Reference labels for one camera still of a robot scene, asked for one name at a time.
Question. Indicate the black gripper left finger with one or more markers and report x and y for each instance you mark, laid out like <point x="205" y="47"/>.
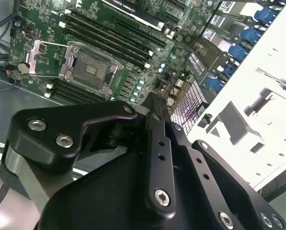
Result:
<point x="44" y="143"/>

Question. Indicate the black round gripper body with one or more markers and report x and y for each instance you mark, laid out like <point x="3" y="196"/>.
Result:
<point x="104" y="201"/>

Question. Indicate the metal socket cover frame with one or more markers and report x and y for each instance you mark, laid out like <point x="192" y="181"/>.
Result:
<point x="33" y="58"/>

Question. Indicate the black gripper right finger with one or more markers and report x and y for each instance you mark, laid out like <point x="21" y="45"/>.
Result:
<point x="229" y="191"/>

